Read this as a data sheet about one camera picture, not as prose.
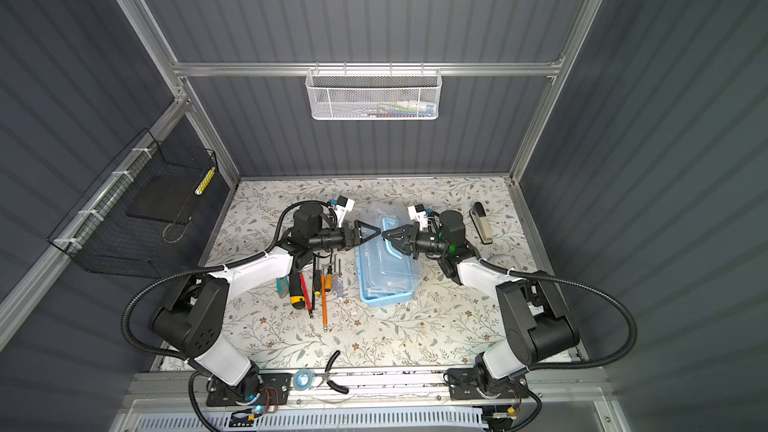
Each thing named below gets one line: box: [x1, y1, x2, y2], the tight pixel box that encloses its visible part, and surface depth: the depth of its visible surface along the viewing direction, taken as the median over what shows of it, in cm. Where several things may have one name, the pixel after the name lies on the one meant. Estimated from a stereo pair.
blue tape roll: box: [293, 369, 314, 391], surface depth 77 cm
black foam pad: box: [126, 176, 202, 224], surface depth 78 cm
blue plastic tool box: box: [356, 218, 414, 307], surface depth 79 cm
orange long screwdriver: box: [321, 274, 329, 332], surface depth 89 cm
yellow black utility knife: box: [289, 272, 305, 310], surface depth 91 cm
